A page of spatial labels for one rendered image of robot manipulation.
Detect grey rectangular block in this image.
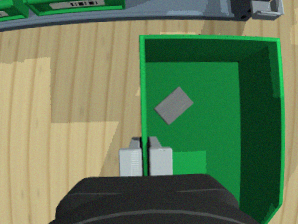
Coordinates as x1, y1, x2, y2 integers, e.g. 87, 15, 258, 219
153, 86, 193, 125

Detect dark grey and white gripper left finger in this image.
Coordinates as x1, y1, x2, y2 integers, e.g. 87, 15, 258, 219
118, 137, 144, 177

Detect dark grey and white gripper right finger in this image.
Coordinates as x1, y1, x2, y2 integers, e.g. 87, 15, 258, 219
147, 136, 173, 176

